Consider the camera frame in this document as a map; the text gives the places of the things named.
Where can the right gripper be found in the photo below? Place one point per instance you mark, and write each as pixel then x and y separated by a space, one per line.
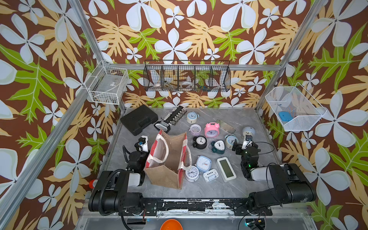
pixel 244 146

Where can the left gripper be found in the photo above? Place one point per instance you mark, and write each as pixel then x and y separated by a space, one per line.
pixel 139 145

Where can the canvas bag with red sides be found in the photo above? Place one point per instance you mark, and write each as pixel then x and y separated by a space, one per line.
pixel 168 160

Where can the white rectangular digital clock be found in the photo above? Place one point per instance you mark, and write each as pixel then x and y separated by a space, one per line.
pixel 226 170

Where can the pink twin-bell alarm clock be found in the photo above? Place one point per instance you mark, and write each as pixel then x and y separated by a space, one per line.
pixel 211 130

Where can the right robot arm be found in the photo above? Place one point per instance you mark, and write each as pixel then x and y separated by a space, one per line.
pixel 286 183

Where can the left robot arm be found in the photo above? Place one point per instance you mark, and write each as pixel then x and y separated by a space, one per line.
pixel 110 193

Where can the grey round globe clock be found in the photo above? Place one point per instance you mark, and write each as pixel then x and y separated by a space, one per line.
pixel 248 131

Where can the light blue twin-bell alarm clock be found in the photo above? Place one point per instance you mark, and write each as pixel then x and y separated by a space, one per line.
pixel 230 140

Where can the dark green alarm clock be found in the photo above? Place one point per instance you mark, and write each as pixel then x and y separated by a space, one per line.
pixel 218 147

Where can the mirror digital clock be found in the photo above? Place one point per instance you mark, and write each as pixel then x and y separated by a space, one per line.
pixel 226 127

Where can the small white digital clock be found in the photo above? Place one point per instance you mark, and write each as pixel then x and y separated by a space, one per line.
pixel 210 175

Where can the blue square alarm clock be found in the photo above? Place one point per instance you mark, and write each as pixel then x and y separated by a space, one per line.
pixel 203 164

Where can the black twin-bell alarm clock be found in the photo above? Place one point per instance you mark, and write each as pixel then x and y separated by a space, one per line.
pixel 200 142

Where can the lilac round alarm clock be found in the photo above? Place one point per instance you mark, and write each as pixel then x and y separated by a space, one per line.
pixel 195 129

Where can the cream and blue alarm clock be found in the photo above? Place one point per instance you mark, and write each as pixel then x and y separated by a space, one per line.
pixel 192 117

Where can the white round alarm clock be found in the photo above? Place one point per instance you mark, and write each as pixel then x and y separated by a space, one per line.
pixel 192 174

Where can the black plastic tool case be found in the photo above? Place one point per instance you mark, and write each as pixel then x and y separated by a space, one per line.
pixel 139 119

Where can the blue object in basket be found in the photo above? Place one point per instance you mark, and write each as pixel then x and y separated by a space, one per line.
pixel 285 116

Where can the red cap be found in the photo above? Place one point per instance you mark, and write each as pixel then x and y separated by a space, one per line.
pixel 93 183

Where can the orange bowl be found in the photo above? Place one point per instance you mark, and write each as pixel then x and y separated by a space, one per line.
pixel 171 224

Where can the socket set on black rail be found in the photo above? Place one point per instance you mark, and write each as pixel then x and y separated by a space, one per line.
pixel 170 119

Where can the white wire basket right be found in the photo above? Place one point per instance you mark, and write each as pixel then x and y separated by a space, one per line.
pixel 300 103

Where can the white wire basket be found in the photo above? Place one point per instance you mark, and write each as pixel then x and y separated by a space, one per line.
pixel 300 103
pixel 107 84

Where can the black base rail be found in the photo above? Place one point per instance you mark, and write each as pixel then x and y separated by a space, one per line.
pixel 153 207

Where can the white wire basket left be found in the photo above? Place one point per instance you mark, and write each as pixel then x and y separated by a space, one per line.
pixel 107 84

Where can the black wire basket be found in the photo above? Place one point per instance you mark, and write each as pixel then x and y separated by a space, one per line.
pixel 187 75

